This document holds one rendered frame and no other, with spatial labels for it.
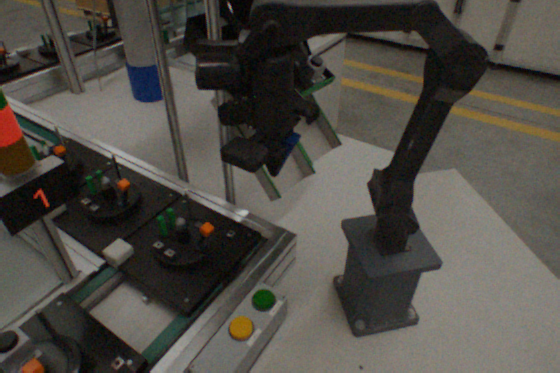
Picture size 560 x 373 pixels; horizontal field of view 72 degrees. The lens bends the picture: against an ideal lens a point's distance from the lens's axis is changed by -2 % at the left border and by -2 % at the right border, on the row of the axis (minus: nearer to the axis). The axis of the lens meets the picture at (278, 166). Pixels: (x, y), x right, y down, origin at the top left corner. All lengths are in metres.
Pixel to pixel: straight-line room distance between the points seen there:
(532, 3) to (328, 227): 3.75
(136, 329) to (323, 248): 0.47
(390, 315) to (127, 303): 0.54
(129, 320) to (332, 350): 0.41
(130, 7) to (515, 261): 1.44
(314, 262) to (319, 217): 0.16
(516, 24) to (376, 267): 4.00
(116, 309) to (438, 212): 0.85
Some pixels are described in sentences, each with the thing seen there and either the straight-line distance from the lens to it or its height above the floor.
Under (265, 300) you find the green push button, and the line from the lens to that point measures 0.78.
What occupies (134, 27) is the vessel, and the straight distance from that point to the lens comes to 1.60.
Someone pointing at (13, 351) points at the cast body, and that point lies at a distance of 0.71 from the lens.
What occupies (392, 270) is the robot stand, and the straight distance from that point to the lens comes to 0.73.
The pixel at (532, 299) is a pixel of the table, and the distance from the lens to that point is 1.07.
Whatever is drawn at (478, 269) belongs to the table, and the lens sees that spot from 1.07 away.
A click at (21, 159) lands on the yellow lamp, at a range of 0.69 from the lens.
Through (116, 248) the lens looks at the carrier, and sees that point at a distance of 0.90.
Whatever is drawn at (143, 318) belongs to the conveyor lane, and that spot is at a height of 0.92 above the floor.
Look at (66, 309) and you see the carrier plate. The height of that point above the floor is 0.97.
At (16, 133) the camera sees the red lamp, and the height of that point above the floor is 1.32.
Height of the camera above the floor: 1.62
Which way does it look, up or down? 37 degrees down
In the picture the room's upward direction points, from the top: straight up
